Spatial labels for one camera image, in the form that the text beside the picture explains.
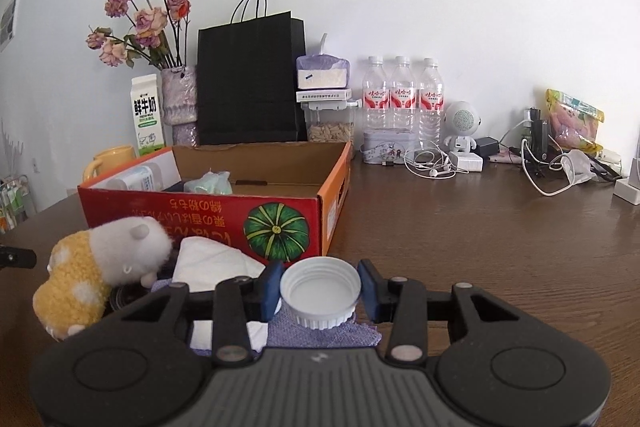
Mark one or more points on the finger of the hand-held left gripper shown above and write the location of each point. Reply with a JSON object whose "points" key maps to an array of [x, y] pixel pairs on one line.
{"points": [[17, 258]]}

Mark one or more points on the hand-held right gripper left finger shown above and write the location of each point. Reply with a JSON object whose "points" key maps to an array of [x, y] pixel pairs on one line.
{"points": [[270, 289]]}

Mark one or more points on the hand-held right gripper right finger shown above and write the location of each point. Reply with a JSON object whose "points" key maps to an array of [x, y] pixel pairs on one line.
{"points": [[369, 292]]}

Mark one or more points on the white screw cap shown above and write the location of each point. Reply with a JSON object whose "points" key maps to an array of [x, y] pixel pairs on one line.
{"points": [[320, 294]]}

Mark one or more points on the white pad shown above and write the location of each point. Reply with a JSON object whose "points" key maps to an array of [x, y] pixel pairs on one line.
{"points": [[215, 262]]}

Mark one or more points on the yellow white plush toy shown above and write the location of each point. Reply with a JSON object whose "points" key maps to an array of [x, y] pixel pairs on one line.
{"points": [[75, 287]]}

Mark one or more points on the purple knitted cloth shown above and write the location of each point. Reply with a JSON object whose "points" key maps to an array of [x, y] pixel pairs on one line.
{"points": [[320, 337]]}

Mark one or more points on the red cardboard box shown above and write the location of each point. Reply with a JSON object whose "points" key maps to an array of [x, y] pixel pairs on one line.
{"points": [[210, 217]]}

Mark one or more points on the white green diaper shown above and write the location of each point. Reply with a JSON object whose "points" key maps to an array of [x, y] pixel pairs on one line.
{"points": [[212, 184]]}

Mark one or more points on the translucent plastic bottle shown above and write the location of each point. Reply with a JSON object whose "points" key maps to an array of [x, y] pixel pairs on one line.
{"points": [[145, 179]]}

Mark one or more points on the white earphones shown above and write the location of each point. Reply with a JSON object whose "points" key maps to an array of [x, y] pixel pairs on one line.
{"points": [[434, 173]]}

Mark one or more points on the yellow mug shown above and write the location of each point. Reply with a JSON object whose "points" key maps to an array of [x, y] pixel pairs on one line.
{"points": [[112, 157]]}

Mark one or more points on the printed metal tin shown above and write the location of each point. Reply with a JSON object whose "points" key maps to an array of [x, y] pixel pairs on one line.
{"points": [[390, 149]]}

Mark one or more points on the white charger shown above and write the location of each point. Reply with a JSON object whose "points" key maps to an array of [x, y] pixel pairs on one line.
{"points": [[467, 162]]}

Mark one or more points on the clear seed container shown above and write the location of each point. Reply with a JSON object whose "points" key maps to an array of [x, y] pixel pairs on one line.
{"points": [[330, 129]]}

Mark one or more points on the black power adapter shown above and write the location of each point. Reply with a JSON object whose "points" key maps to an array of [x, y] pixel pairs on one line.
{"points": [[486, 147]]}

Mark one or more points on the white green milk carton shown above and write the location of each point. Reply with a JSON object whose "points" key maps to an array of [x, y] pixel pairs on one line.
{"points": [[146, 117]]}

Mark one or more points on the clear water bottle red label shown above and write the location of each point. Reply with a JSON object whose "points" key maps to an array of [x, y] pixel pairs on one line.
{"points": [[403, 99], [375, 99], [431, 102]]}

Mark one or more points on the white robot-shaped speaker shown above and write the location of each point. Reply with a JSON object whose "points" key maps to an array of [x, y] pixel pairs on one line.
{"points": [[460, 119]]}

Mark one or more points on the white flat box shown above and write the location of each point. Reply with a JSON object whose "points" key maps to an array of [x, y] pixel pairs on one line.
{"points": [[325, 96]]}

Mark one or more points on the purple white vase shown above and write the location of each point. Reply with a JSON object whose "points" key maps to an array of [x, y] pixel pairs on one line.
{"points": [[179, 102]]}

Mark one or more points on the black paper bag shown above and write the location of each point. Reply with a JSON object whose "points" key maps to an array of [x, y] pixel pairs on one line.
{"points": [[250, 82]]}

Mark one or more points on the purple tissue pack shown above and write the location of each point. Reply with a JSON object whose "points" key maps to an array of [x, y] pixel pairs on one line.
{"points": [[322, 74]]}

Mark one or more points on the black power bank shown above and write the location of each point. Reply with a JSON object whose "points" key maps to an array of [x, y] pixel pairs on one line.
{"points": [[539, 134]]}

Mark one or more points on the white face mask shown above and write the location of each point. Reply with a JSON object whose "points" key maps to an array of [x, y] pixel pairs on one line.
{"points": [[580, 164]]}

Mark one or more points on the yellow pink snack packet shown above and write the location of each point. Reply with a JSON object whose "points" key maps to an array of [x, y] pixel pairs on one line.
{"points": [[575, 122]]}

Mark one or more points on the dried pink rose bouquet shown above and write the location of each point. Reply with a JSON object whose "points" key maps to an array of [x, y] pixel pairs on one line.
{"points": [[147, 22]]}

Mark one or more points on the white charging dock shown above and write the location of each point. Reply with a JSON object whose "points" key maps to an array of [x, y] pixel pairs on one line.
{"points": [[627, 192]]}

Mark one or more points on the wall poster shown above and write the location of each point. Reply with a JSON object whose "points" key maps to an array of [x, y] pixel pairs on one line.
{"points": [[10, 22]]}

